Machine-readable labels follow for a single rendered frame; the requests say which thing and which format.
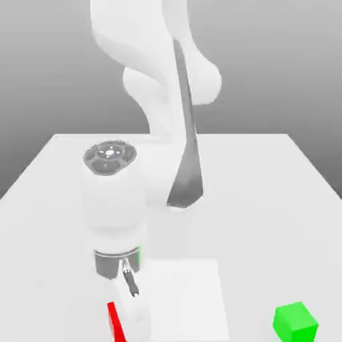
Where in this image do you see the small red cube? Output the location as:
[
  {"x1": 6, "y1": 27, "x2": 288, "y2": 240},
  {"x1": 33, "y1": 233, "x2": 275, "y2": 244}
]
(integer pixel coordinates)
[{"x1": 106, "y1": 301, "x2": 128, "y2": 342}]

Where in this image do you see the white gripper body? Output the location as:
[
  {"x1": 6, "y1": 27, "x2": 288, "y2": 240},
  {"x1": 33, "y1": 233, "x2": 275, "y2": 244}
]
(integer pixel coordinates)
[{"x1": 111, "y1": 277, "x2": 152, "y2": 342}]

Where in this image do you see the small green cube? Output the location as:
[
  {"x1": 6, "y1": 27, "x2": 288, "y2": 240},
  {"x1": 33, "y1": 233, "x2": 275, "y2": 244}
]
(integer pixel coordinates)
[{"x1": 272, "y1": 301, "x2": 320, "y2": 342}]

